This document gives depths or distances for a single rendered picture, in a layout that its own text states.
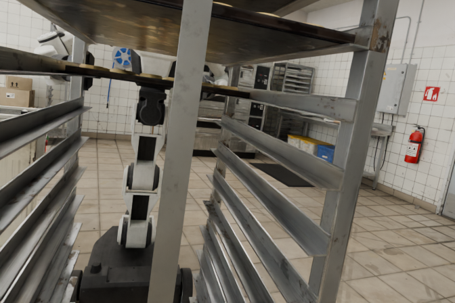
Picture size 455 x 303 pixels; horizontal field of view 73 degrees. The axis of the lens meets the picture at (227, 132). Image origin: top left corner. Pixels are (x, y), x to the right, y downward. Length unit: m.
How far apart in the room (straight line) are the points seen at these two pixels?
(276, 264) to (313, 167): 0.20
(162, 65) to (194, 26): 1.15
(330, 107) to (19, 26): 5.53
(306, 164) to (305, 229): 0.10
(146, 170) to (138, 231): 0.36
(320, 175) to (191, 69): 0.24
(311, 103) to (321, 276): 0.25
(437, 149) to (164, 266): 4.47
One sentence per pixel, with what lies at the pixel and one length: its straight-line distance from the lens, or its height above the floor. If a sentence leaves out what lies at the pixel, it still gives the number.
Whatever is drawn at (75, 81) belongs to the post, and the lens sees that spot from 0.95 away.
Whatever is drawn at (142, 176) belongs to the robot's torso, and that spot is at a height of 0.65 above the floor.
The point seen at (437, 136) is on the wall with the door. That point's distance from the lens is 4.73.
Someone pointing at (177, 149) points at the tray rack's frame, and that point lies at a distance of 0.34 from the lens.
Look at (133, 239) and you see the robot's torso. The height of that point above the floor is 0.29.
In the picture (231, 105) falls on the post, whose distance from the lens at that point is 0.98.
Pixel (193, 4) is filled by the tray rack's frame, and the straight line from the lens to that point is 0.35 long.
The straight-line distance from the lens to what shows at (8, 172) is 1.69.
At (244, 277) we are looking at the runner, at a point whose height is 0.77.
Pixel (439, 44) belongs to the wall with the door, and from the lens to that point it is 4.96.
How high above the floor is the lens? 1.14
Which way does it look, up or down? 8 degrees down
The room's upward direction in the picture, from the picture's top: 8 degrees clockwise
